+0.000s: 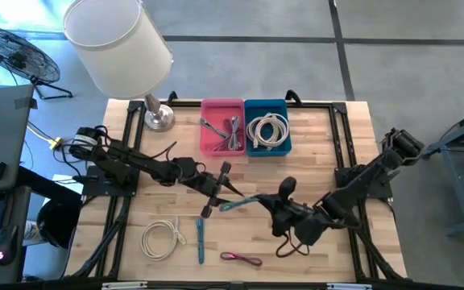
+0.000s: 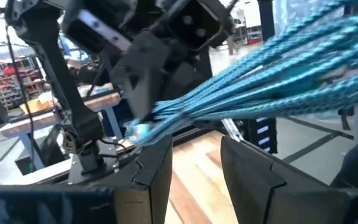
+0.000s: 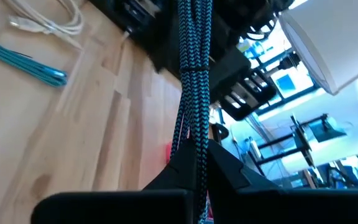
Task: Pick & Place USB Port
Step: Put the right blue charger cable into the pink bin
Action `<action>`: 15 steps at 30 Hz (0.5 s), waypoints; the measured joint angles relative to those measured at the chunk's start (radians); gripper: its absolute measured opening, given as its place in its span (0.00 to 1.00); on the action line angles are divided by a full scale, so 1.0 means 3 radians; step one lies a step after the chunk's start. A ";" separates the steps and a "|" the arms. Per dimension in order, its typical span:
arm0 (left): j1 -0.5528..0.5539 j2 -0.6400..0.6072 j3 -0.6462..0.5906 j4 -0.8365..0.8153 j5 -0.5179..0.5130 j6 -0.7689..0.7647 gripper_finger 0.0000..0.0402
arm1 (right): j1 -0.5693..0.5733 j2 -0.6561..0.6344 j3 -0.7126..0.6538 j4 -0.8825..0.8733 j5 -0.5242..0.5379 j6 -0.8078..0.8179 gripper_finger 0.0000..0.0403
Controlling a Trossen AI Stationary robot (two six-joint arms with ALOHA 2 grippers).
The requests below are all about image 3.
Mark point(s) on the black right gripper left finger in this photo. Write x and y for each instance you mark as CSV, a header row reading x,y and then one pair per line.
x,y
166,202

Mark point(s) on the pink plastic bin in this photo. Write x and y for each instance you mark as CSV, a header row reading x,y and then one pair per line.
x,y
169,152

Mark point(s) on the black metal rack frame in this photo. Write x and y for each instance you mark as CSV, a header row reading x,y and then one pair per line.
x,y
300,140

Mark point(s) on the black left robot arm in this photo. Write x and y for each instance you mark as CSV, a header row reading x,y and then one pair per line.
x,y
154,31

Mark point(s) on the black computer monitor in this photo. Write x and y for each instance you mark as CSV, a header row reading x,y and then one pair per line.
x,y
325,129

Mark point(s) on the white shade silver table lamp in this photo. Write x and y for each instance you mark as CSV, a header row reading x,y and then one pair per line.
x,y
337,40

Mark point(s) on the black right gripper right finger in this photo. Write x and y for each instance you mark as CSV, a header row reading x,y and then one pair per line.
x,y
244,202

